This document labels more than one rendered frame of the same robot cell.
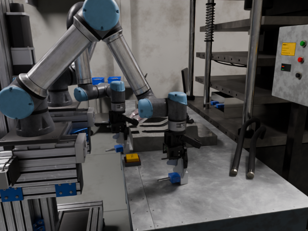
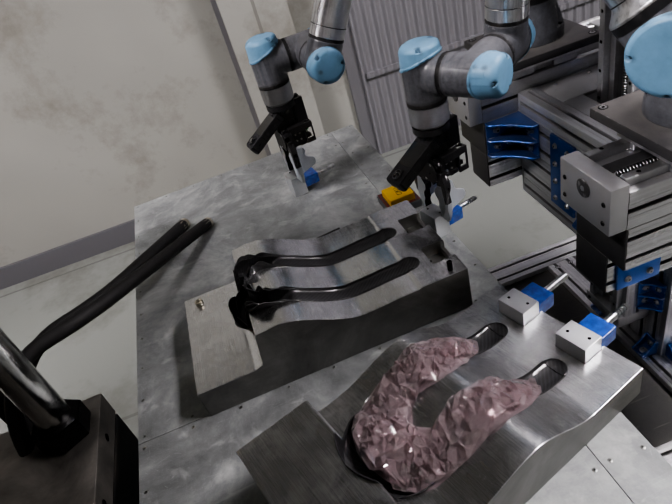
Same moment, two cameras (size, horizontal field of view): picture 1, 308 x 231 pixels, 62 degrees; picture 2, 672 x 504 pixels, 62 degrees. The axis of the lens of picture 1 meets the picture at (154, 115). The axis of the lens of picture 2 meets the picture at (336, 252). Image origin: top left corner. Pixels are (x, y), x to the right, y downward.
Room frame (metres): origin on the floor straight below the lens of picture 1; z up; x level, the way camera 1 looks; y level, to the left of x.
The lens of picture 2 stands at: (2.30, 0.00, 1.53)
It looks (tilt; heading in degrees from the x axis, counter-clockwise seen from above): 36 degrees down; 184
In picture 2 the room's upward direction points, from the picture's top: 18 degrees counter-clockwise
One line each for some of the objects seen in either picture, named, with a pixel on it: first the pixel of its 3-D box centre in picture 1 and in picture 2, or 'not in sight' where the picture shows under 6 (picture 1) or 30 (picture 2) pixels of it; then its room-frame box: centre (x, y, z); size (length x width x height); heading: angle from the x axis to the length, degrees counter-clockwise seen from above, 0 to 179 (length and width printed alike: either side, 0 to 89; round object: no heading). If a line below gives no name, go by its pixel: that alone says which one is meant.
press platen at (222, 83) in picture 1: (255, 85); not in sight; (2.25, -0.91, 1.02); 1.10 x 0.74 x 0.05; 11
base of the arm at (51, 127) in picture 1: (34, 119); (528, 14); (1.03, 0.50, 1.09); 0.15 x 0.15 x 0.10
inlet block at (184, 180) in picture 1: (172, 178); (312, 175); (0.99, -0.08, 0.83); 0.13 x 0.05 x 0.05; 109
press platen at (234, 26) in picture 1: (262, 25); not in sight; (2.26, -0.92, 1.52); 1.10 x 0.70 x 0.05; 11
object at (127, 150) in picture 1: (117, 148); (452, 210); (1.32, 0.21, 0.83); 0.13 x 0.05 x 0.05; 114
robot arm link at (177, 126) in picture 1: (177, 124); (276, 93); (1.00, -0.10, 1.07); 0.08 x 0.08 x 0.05
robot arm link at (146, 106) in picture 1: (151, 107); (309, 49); (1.00, 0.01, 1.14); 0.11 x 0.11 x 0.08; 10
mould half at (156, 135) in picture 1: (171, 130); (315, 288); (1.50, -0.10, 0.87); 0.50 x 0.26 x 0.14; 101
